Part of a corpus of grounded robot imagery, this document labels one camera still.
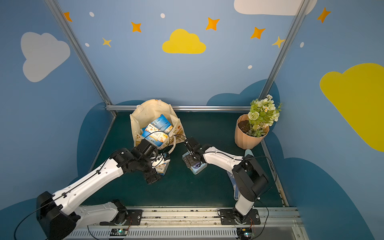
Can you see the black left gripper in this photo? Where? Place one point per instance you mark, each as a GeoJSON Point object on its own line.
{"type": "Point", "coordinates": [153, 175]}

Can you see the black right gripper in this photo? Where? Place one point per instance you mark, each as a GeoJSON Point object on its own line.
{"type": "Point", "coordinates": [194, 156]}

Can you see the light blue tissue pack purple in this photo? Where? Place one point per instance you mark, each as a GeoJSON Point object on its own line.
{"type": "Point", "coordinates": [197, 167]}

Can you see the beige canvas tote bag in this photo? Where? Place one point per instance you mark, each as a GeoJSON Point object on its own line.
{"type": "Point", "coordinates": [150, 110]}

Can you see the tissue pack cream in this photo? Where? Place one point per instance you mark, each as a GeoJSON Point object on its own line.
{"type": "Point", "coordinates": [156, 137]}
{"type": "Point", "coordinates": [162, 168]}

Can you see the tissue pack cream top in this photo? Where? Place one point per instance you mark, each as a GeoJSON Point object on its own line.
{"type": "Point", "coordinates": [156, 137]}

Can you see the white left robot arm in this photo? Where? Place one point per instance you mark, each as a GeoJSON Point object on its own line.
{"type": "Point", "coordinates": [61, 212]}

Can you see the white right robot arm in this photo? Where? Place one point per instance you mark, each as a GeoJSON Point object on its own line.
{"type": "Point", "coordinates": [249, 176]}

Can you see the mint green garden trowel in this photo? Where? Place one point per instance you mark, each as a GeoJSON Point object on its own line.
{"type": "Point", "coordinates": [248, 152]}

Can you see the blue dotted work glove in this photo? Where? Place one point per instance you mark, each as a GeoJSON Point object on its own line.
{"type": "Point", "coordinates": [235, 187]}

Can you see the potted green white flowers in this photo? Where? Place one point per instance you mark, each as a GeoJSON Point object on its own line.
{"type": "Point", "coordinates": [251, 128]}

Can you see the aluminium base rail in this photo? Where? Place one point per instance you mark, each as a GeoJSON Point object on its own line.
{"type": "Point", "coordinates": [160, 223]}

